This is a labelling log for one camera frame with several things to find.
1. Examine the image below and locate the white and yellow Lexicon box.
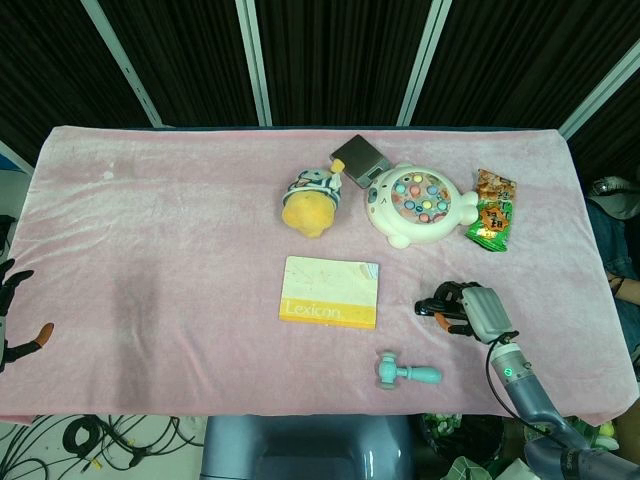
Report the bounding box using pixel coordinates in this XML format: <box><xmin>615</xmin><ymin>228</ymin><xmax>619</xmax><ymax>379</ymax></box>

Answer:
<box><xmin>277</xmin><ymin>255</ymin><xmax>381</xmax><ymax>331</ymax></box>

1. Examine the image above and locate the grey blue robot torso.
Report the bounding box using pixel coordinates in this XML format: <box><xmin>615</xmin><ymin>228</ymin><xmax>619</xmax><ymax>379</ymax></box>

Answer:
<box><xmin>202</xmin><ymin>414</ymin><xmax>417</xmax><ymax>480</ymax></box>

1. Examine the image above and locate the green snack bag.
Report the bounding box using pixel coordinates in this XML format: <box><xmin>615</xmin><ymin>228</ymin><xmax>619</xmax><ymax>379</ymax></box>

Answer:
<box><xmin>464</xmin><ymin>195</ymin><xmax>516</xmax><ymax>253</ymax></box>

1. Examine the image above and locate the white bear fishing game toy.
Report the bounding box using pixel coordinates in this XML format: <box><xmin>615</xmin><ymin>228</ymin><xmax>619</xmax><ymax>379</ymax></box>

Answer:
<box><xmin>363</xmin><ymin>163</ymin><xmax>480</xmax><ymax>249</ymax></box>

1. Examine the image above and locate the black floor cable bundle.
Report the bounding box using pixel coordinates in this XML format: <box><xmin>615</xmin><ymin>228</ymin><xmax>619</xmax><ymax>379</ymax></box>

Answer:
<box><xmin>0</xmin><ymin>413</ymin><xmax>199</xmax><ymax>474</ymax></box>

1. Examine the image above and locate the grey digital kitchen scale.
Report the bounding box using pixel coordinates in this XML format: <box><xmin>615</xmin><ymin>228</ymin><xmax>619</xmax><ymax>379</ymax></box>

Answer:
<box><xmin>330</xmin><ymin>134</ymin><xmax>394</xmax><ymax>190</ymax></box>

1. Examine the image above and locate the yellow plush toy striped shirt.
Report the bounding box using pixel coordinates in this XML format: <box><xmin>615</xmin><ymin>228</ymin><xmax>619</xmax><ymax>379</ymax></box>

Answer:
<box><xmin>280</xmin><ymin>158</ymin><xmax>347</xmax><ymax>240</ymax></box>

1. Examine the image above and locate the left robot hand black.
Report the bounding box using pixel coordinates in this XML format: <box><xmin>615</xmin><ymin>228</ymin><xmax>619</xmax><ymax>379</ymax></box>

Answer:
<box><xmin>0</xmin><ymin>258</ymin><xmax>55</xmax><ymax>375</ymax></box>

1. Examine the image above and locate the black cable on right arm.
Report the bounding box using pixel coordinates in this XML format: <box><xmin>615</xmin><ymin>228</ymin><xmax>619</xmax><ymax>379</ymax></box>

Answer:
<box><xmin>485</xmin><ymin>335</ymin><xmax>556</xmax><ymax>435</ymax></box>

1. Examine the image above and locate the teal toy hammer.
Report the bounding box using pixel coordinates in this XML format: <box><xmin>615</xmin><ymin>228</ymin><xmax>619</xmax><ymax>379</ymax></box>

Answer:
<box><xmin>376</xmin><ymin>350</ymin><xmax>444</xmax><ymax>391</ymax></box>

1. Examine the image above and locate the blue white partition frame edge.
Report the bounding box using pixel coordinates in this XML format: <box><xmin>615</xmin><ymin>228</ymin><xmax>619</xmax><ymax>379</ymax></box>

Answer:
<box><xmin>0</xmin><ymin>139</ymin><xmax>36</xmax><ymax>175</ymax></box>

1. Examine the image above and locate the white partition frame post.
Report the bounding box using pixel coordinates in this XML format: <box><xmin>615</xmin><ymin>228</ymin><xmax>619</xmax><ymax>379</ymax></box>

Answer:
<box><xmin>397</xmin><ymin>0</ymin><xmax>454</xmax><ymax>127</ymax></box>
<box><xmin>558</xmin><ymin>48</ymin><xmax>640</xmax><ymax>139</ymax></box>
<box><xmin>81</xmin><ymin>0</ymin><xmax>165</xmax><ymax>128</ymax></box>
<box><xmin>235</xmin><ymin>0</ymin><xmax>274</xmax><ymax>127</ymax></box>

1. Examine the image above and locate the orange snack bag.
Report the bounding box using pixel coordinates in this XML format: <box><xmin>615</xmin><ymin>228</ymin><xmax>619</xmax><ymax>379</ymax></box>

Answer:
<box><xmin>474</xmin><ymin>168</ymin><xmax>518</xmax><ymax>205</ymax></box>

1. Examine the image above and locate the pink plush tablecloth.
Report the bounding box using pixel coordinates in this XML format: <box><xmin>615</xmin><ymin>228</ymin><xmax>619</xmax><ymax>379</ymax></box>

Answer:
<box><xmin>0</xmin><ymin>124</ymin><xmax>640</xmax><ymax>428</ymax></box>

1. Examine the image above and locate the right robot hand grey black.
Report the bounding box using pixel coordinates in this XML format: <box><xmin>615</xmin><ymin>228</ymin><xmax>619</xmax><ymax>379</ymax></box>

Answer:
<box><xmin>426</xmin><ymin>280</ymin><xmax>520</xmax><ymax>346</ymax></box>

